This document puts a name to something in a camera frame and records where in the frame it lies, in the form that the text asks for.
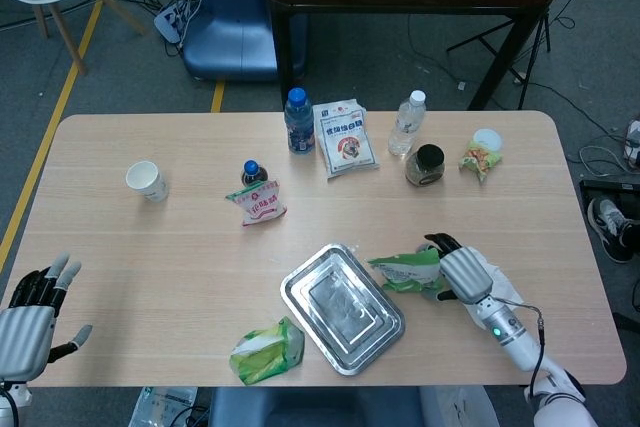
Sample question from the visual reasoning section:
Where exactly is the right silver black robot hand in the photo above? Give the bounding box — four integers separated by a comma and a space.
423, 232, 496, 305

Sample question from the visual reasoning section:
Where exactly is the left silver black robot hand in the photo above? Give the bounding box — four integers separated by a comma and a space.
0, 252, 94, 381

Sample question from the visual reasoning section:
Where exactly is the green snack bag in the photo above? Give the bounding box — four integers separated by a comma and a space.
229, 316, 306, 386
367, 246, 451, 300

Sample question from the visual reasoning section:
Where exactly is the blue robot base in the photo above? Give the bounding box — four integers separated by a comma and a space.
180, 0, 308, 83

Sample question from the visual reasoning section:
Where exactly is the silver metal tray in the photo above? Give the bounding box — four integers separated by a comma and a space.
279, 242, 406, 377

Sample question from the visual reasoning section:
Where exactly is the green snack bag front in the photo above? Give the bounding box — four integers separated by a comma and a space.
229, 316, 306, 386

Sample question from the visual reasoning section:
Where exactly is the red white snack packet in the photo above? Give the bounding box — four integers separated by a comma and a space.
224, 180, 290, 227

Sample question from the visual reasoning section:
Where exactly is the white crumpled tissue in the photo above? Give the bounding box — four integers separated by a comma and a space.
477, 251, 525, 309

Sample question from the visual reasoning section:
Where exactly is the black lid glass jar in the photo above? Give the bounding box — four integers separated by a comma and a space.
405, 144, 445, 188

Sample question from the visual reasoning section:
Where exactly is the colourful snack cup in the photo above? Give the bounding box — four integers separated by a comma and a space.
458, 128, 504, 184

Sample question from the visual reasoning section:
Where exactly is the black grey sneaker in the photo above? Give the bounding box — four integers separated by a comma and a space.
586, 196, 636, 264

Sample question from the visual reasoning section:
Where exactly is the clear water bottle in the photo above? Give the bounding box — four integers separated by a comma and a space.
387, 89, 428, 157

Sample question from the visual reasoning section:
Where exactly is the white sugar bag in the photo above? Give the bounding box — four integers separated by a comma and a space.
312, 98, 380, 182

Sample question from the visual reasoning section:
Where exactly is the blue seat base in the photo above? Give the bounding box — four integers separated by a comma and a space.
207, 385, 499, 427

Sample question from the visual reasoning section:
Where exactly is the white paper cup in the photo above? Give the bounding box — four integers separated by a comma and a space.
125, 160, 169, 203

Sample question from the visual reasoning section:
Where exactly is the blue cap drink bottle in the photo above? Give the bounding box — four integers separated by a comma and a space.
284, 87, 315, 155

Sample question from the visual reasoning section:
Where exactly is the dark soy sauce bottle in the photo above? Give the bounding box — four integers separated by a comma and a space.
240, 160, 270, 189

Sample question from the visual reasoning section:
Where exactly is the black tripod stand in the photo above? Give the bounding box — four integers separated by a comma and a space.
445, 0, 586, 84

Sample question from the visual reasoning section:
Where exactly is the white power strip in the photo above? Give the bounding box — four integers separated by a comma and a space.
153, 0, 202, 46

